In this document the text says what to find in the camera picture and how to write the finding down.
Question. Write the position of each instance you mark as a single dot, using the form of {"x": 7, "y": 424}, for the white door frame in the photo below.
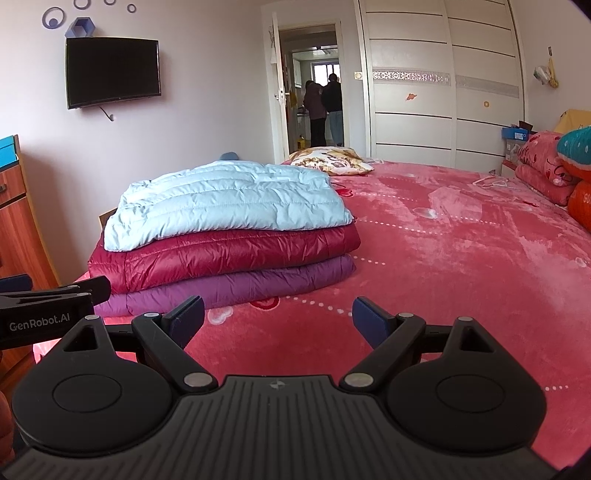
{"x": 340, "y": 69}

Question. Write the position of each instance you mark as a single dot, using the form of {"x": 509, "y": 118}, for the pink printed pillow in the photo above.
{"x": 540, "y": 184}
{"x": 540, "y": 152}

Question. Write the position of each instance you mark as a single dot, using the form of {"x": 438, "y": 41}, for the purple down jacket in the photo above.
{"x": 240, "y": 281}

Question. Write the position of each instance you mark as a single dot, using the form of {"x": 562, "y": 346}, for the white wall holder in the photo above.
{"x": 541, "y": 74}

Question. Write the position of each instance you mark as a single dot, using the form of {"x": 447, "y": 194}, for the white door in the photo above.
{"x": 279, "y": 115}

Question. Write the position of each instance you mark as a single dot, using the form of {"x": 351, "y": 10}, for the blue cloth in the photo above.
{"x": 229, "y": 156}

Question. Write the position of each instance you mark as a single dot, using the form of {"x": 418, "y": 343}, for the pink printed bed blanket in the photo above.
{"x": 438, "y": 277}

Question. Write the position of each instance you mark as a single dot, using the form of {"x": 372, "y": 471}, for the white wardrobe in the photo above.
{"x": 415, "y": 120}

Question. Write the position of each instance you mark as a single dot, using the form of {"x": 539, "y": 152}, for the bright blue storage box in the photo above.
{"x": 7, "y": 152}

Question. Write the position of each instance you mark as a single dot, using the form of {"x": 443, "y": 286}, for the yellow hanging ornament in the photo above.
{"x": 553, "y": 76}

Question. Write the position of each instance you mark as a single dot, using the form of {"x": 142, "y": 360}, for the dark red down jacket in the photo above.
{"x": 221, "y": 256}

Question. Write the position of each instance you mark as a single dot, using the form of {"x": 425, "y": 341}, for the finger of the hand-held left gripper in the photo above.
{"x": 99, "y": 288}
{"x": 14, "y": 282}

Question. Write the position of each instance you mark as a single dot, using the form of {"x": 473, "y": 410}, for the blue hexagon wall shelf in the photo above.
{"x": 69, "y": 30}

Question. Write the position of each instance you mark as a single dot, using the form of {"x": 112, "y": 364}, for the cardboard box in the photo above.
{"x": 105, "y": 221}

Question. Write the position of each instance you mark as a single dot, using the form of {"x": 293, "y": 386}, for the light blue down jacket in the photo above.
{"x": 221, "y": 198}

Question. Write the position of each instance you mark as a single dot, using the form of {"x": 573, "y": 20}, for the floral pillow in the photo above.
{"x": 330, "y": 161}

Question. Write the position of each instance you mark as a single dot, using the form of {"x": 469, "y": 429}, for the wooden cabinet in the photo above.
{"x": 23, "y": 230}

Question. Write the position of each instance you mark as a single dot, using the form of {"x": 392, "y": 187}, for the kitchen window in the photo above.
{"x": 321, "y": 71}

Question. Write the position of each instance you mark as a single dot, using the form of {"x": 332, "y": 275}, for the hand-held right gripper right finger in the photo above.
{"x": 369, "y": 321}

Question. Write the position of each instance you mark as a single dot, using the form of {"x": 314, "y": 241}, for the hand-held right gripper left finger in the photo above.
{"x": 187, "y": 318}

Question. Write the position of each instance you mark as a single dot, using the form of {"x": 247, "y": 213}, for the black wall television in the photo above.
{"x": 113, "y": 71}

